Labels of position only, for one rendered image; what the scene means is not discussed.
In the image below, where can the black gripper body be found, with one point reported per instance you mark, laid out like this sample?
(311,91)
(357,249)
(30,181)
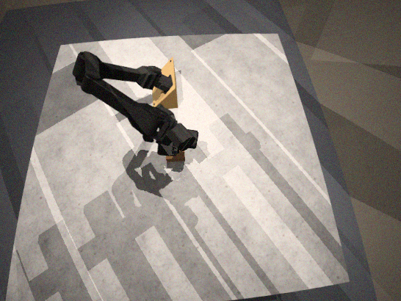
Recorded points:
(193,132)

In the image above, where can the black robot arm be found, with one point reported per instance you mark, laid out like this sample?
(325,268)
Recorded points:
(172,137)

